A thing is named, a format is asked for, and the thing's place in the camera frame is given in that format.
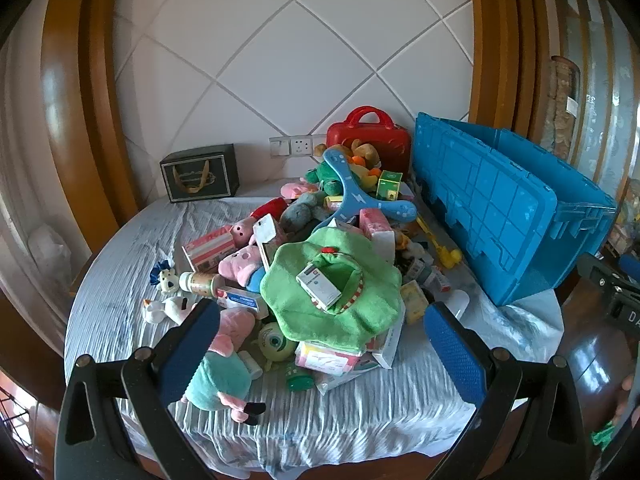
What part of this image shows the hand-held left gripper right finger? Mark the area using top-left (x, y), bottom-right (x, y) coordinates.
top-left (422, 301), bottom-right (593, 480)

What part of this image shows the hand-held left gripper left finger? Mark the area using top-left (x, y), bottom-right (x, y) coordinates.
top-left (54, 299), bottom-right (223, 480)

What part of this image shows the blue plastic crate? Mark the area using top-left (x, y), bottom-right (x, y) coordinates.
top-left (410, 112), bottom-right (618, 308)

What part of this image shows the pink and teal pad packet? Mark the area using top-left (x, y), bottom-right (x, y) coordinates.
top-left (294, 340), bottom-right (362, 377)

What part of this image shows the round wooden desktop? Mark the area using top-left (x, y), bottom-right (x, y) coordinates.
top-left (64, 177), bottom-right (566, 480)

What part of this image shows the pig plush in teal dress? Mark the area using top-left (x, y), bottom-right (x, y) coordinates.
top-left (181, 307), bottom-right (267, 426)

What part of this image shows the white cow figurine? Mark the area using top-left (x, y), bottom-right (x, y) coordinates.
top-left (141, 295), bottom-right (198, 328)

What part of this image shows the flat white box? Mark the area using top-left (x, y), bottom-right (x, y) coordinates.
top-left (371, 310), bottom-right (407, 370)

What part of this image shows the small yellow box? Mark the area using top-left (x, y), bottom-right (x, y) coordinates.
top-left (399, 280), bottom-right (430, 325)

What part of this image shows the tan bottle with white cap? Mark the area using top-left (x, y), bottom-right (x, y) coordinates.
top-left (179, 270), bottom-right (227, 300)

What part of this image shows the white carton with blue label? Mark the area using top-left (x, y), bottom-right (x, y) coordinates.
top-left (216, 285), bottom-right (270, 319)

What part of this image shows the blue and white dog figurine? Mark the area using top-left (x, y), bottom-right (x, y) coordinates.
top-left (149, 259), bottom-right (182, 295)

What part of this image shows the green one-eyed monster toy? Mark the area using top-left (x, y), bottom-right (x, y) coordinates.
top-left (256, 322), bottom-right (292, 372)

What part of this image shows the yellow plastic toy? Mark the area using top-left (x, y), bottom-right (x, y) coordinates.
top-left (416, 214), bottom-right (464, 267)

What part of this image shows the pink pig plush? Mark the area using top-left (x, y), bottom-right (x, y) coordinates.
top-left (218, 244), bottom-right (267, 292)

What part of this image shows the pink striped box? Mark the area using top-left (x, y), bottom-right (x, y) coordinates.
top-left (181, 226), bottom-right (237, 272)

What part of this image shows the green fleece hat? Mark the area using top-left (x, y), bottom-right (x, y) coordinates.
top-left (260, 226), bottom-right (405, 351)

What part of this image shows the white and pink carton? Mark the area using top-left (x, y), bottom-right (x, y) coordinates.
top-left (251, 213), bottom-right (287, 262)

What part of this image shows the small white medicine box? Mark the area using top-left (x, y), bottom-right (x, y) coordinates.
top-left (296, 265), bottom-right (344, 314)

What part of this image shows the brown woven hanging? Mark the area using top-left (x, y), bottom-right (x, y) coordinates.
top-left (544, 54), bottom-right (582, 153)

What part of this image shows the grey plush toy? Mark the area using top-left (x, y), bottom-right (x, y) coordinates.
top-left (279, 191), bottom-right (327, 233)

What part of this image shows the dark green gift box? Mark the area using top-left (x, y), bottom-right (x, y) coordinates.
top-left (160, 143), bottom-right (242, 204)

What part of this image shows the green and yellow box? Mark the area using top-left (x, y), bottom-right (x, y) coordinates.
top-left (375, 170), bottom-right (404, 202)

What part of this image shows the wooden glass cabinet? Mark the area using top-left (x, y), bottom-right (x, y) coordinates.
top-left (547, 0), bottom-right (640, 241)

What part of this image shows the flat pink plush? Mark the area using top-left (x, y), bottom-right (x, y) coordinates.
top-left (279, 181), bottom-right (320, 200)

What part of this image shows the yellow and orange plush toy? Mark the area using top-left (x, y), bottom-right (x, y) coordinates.
top-left (350, 155), bottom-right (383, 191)

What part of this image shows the red plastic carry case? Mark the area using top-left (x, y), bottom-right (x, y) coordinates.
top-left (326, 106), bottom-right (412, 171)

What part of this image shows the green plush toy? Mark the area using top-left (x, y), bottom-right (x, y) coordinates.
top-left (304, 160), bottom-right (347, 196)

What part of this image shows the brown plush bear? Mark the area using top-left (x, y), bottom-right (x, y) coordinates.
top-left (349, 139), bottom-right (382, 167)

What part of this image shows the white wall socket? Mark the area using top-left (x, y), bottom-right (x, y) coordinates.
top-left (269, 134), bottom-right (328, 157)

